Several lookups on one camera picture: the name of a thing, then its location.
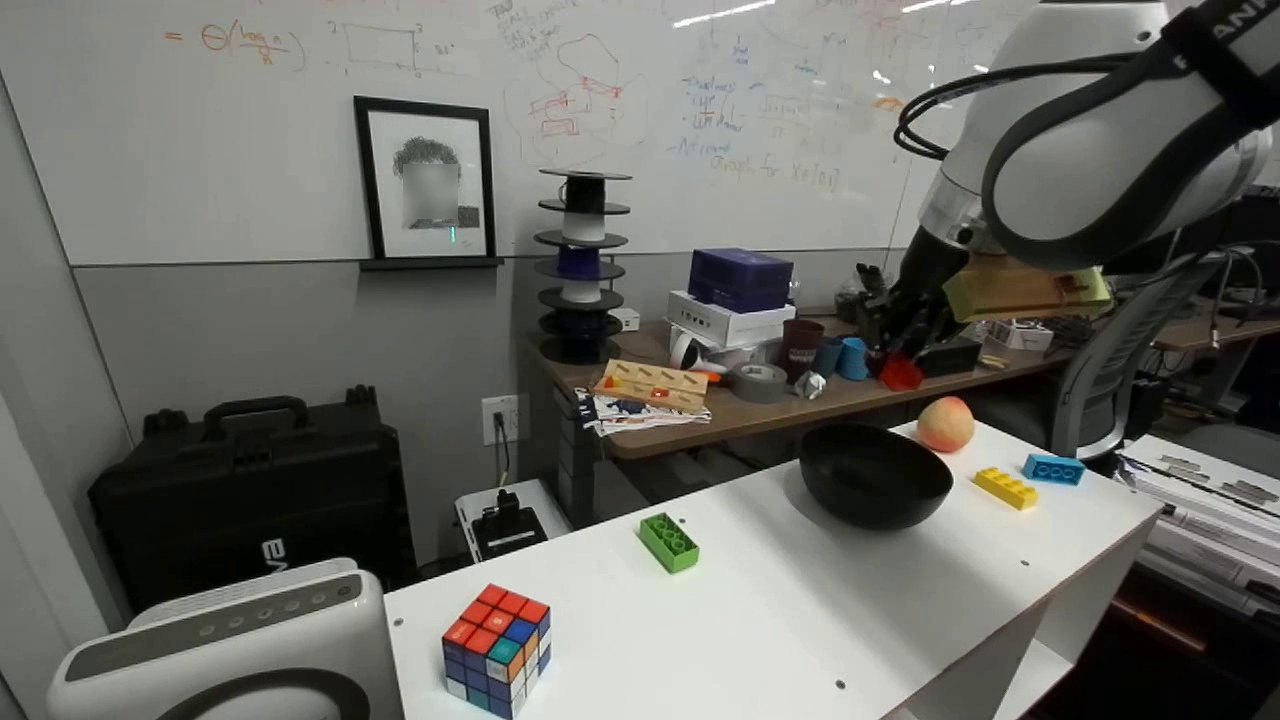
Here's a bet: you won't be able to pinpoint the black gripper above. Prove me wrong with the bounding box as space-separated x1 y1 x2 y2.
871 237 973 389

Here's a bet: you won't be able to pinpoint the yellow toy brick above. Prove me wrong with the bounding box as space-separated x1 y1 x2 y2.
967 463 1044 517

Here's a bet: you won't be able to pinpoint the green toy brick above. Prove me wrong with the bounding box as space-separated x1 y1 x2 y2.
634 509 703 579

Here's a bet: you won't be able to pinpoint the black bowl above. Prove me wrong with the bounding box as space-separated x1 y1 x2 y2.
796 421 960 536

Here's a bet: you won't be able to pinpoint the blue cup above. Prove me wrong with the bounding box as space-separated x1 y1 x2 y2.
813 333 877 384

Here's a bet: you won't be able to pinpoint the toy peach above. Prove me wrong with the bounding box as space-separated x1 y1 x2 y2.
912 392 980 460

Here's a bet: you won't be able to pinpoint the dark maroon cup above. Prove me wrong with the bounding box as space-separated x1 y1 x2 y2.
780 312 832 359

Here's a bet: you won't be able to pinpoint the white crumpled bag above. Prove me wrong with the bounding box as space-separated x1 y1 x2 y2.
978 312 1062 373

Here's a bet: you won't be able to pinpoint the purple box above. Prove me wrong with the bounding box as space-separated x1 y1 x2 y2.
686 243 802 316

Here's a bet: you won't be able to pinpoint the white cardboard box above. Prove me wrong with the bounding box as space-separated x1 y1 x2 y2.
666 286 802 357

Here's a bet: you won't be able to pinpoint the grey office chair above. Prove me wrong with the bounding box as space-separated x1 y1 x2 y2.
1052 243 1272 463

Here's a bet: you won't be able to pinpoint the yellow wooden puzzle board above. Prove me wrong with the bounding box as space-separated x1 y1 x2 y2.
590 357 720 421

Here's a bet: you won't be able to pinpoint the printed papers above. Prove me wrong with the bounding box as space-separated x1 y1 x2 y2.
579 389 712 443

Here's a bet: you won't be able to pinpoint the white stacked panels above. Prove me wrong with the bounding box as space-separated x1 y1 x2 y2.
1115 427 1280 594

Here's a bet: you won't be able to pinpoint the black core filament spool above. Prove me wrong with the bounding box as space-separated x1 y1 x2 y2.
536 162 637 216
536 305 628 369

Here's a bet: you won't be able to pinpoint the white core filament spool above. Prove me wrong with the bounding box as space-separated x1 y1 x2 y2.
532 201 634 251
536 269 628 312

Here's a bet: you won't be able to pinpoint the blue core filament spool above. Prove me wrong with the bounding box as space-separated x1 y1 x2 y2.
532 231 628 283

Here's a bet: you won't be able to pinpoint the white floor box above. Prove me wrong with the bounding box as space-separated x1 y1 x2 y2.
453 475 573 569

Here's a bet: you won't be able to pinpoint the black charger device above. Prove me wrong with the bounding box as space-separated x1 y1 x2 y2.
471 485 554 559

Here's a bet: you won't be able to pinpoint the black framed portrait picture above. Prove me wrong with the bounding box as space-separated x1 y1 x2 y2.
348 92 500 269

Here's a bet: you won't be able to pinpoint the Rubik's cube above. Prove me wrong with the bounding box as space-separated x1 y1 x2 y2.
440 579 556 720

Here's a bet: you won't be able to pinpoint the black hard carrying case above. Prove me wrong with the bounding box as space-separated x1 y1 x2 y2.
86 380 420 618

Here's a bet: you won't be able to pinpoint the white air purifier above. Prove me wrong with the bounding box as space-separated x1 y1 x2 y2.
43 555 394 720

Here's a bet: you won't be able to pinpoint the grey duct tape roll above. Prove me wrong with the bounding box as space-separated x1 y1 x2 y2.
725 357 796 402

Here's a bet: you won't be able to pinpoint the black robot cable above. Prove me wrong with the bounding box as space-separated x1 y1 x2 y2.
889 0 1280 269

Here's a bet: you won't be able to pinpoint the white wall outlet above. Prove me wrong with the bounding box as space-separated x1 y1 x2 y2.
475 392 525 446

